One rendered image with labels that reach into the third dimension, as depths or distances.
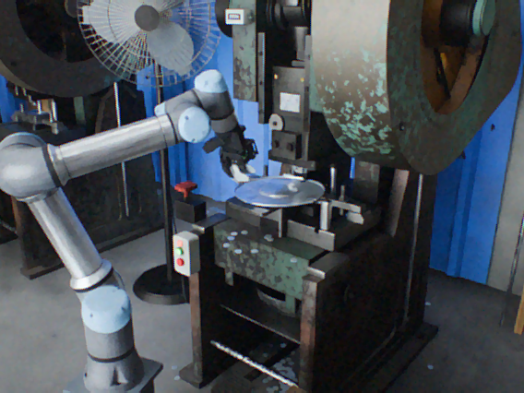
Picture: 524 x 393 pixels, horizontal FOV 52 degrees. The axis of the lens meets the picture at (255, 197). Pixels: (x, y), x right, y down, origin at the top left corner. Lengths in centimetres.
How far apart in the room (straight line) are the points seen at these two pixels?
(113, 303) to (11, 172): 39
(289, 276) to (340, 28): 80
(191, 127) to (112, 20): 119
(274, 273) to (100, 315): 60
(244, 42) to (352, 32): 61
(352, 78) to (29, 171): 71
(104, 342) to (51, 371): 97
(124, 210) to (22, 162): 209
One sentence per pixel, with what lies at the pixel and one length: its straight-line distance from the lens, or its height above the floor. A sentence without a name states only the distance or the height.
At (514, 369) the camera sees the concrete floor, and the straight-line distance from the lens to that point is 243.
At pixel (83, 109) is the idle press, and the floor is 80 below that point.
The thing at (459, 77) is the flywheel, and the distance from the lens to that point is 175.
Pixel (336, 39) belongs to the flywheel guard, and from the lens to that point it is 119.
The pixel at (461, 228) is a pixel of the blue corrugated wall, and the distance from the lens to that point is 284.
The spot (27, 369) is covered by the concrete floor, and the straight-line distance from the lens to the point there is 238.
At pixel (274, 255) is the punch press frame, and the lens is 167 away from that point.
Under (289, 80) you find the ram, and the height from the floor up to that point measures 113.
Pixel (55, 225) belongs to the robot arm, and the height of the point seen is 85.
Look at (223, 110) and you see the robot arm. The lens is 138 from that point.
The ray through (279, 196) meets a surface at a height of 79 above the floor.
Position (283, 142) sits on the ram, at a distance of 169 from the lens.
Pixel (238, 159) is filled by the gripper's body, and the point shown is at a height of 96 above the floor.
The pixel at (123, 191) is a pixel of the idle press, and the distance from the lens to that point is 324.
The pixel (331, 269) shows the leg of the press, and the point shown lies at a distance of 157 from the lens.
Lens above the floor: 138
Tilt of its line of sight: 21 degrees down
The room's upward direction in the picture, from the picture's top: straight up
